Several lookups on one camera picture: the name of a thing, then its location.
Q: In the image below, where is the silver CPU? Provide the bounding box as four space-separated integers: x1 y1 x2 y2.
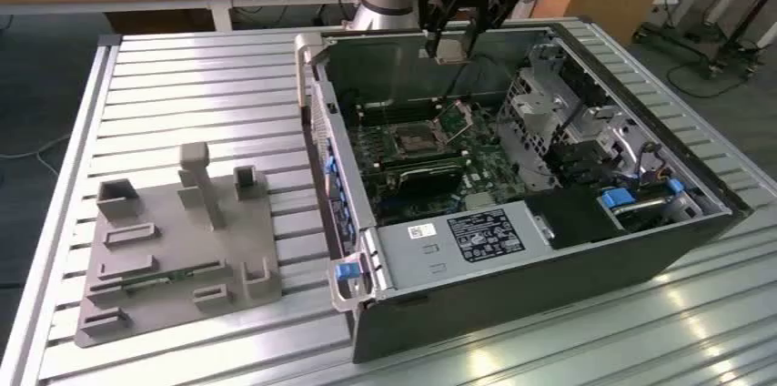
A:
433 37 471 66

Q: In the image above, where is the silver chipset heatsink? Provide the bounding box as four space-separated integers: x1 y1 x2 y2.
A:
470 191 509 212

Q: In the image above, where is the green RAM stick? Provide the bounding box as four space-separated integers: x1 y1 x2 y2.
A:
118 268 198 291

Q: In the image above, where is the blue case latch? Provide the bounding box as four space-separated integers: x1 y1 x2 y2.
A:
333 260 361 286

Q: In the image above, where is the metal socket cover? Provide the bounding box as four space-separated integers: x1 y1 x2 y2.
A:
429 100 482 148

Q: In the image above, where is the grey parts rack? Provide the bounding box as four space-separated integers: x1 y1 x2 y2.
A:
71 141 285 350

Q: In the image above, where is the coloured wire bundle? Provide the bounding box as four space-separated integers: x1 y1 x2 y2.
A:
627 140 673 189

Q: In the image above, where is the blue disk carrier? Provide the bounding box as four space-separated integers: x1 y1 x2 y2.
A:
595 188 634 217

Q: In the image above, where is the CPU socket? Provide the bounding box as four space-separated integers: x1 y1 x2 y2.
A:
389 120 449 158

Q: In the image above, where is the black graphics card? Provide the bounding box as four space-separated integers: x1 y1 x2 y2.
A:
385 162 466 199

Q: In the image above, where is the black PC case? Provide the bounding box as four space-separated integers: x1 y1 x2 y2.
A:
293 16 755 365

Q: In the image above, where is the green motherboard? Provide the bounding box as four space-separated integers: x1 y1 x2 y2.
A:
347 98 538 229

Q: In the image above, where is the metal drive cage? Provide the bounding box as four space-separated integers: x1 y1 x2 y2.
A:
494 42 630 191

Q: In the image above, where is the silver power supply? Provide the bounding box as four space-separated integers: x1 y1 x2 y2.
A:
365 201 558 292

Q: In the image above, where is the metal locking lever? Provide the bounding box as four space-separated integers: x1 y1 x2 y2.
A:
450 123 482 149

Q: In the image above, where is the black RAM slot bank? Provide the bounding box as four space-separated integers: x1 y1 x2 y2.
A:
373 154 466 174
354 102 442 127

